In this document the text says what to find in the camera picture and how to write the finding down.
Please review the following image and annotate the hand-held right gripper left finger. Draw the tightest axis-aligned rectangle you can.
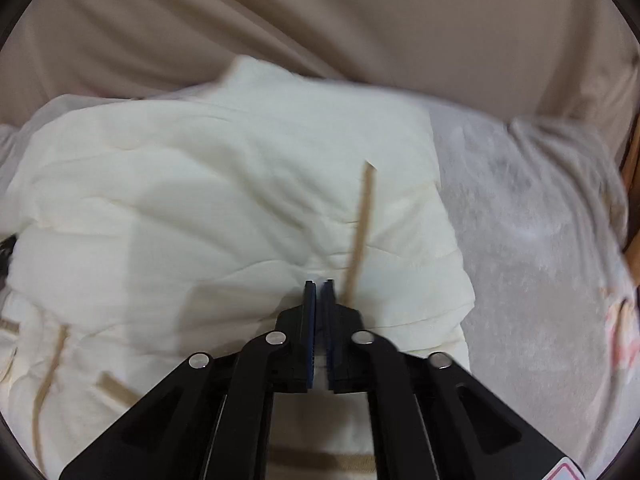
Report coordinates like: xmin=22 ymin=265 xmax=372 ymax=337
xmin=59 ymin=280 xmax=316 ymax=480

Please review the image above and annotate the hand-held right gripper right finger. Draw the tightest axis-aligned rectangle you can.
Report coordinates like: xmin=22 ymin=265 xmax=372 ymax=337
xmin=323 ymin=279 xmax=587 ymax=480

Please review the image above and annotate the cream quilted blanket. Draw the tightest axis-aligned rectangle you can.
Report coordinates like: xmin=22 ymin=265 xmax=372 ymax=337
xmin=0 ymin=55 xmax=476 ymax=480

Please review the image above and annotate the floral fleece blanket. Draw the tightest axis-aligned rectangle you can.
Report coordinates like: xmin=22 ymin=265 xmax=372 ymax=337
xmin=0 ymin=102 xmax=640 ymax=476

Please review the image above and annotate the beige curtain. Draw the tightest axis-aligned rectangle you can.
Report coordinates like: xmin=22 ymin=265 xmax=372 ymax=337
xmin=0 ymin=0 xmax=640 ymax=128

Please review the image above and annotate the orange hanging garment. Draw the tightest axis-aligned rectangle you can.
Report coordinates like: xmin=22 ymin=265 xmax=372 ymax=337
xmin=619 ymin=112 xmax=640 ymax=286

